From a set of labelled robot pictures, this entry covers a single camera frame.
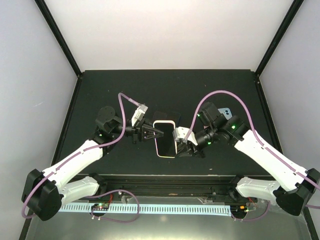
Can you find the right small circuit board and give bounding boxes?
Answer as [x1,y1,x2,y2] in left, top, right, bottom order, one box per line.
[234,205,257,213]

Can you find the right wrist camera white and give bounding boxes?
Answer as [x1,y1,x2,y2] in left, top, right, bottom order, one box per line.
[172,126,198,146]

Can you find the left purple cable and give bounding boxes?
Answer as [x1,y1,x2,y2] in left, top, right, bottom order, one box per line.
[21,92,141,224]

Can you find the light blue phone case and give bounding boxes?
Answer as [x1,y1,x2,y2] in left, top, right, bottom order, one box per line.
[218,107,232,120]

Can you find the left rear black frame post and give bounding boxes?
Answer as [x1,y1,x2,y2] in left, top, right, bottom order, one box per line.
[34,0,82,77]

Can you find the white slotted cable duct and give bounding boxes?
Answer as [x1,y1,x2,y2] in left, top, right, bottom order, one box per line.
[59,202,232,217]

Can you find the black frame post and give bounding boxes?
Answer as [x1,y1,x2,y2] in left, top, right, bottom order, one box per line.
[254,0,305,76]
[34,0,82,77]

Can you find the small circuit board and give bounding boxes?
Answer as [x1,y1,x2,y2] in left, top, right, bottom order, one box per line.
[234,205,257,213]
[91,203,110,211]

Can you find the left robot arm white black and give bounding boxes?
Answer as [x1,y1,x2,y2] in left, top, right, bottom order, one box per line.
[21,104,164,221]

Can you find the right rear black frame post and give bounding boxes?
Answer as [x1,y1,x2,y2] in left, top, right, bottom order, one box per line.
[254,0,305,76]

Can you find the black phone pink edge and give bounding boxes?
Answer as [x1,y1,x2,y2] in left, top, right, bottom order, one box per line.
[152,111,167,122]

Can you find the blue phone black screen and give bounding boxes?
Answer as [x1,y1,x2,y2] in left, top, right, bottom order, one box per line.
[166,111,181,126]

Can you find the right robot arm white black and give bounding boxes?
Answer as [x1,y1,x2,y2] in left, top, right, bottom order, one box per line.
[173,102,320,216]

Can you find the pink phone case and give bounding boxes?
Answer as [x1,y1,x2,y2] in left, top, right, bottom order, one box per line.
[153,120,177,158]

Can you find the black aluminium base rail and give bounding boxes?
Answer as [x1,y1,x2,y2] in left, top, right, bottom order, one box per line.
[82,174,291,201]

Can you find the left small circuit board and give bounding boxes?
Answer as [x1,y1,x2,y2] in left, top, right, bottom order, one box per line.
[91,203,110,211]

